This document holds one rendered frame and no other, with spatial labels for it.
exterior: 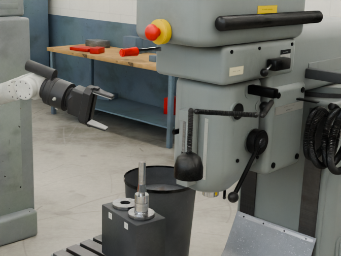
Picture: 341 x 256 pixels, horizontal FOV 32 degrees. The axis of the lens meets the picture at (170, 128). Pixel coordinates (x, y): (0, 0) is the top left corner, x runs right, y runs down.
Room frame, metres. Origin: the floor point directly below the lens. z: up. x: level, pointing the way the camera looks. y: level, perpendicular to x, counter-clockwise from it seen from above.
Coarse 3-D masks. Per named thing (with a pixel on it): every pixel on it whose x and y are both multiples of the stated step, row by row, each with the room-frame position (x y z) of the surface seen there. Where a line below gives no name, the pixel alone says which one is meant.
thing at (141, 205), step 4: (136, 200) 1.87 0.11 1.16; (140, 200) 1.86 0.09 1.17; (144, 200) 1.86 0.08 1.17; (148, 200) 1.88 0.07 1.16; (136, 204) 1.87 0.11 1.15; (140, 204) 1.86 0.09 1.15; (144, 204) 1.86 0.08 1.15; (148, 204) 1.88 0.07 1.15; (136, 208) 1.87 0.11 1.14; (140, 208) 1.86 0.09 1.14; (144, 208) 1.86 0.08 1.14; (148, 208) 1.88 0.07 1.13; (136, 212) 1.87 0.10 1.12; (140, 212) 1.86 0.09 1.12; (144, 212) 1.86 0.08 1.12
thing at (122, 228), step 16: (112, 208) 1.94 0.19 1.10; (128, 208) 1.92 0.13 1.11; (112, 224) 1.92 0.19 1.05; (128, 224) 1.84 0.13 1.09; (144, 224) 1.82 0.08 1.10; (160, 224) 1.86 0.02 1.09; (112, 240) 1.91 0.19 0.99; (128, 240) 1.83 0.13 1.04; (144, 240) 1.82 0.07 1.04; (160, 240) 1.86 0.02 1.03
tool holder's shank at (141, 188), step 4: (140, 164) 1.87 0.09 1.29; (144, 164) 1.87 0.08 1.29; (140, 168) 1.87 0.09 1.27; (144, 168) 1.87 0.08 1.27; (140, 172) 1.87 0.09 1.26; (144, 172) 1.87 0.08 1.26; (140, 176) 1.87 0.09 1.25; (144, 176) 1.87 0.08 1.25; (140, 180) 1.87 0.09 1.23; (144, 180) 1.87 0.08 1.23; (140, 184) 1.87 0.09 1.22; (144, 184) 1.88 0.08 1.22; (140, 188) 1.87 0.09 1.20; (144, 188) 1.87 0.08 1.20; (140, 192) 1.87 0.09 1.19; (144, 192) 1.87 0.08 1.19
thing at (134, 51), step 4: (128, 48) 1.53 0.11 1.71; (132, 48) 1.53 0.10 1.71; (136, 48) 1.54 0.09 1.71; (144, 48) 1.57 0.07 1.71; (148, 48) 1.58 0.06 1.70; (152, 48) 1.59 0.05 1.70; (156, 48) 1.60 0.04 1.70; (160, 48) 1.61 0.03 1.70; (120, 52) 1.51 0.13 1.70; (124, 52) 1.51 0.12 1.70; (128, 52) 1.52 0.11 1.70; (132, 52) 1.53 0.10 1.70; (136, 52) 1.53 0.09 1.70; (140, 52) 1.55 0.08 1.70; (144, 52) 1.57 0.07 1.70; (124, 56) 1.52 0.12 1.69
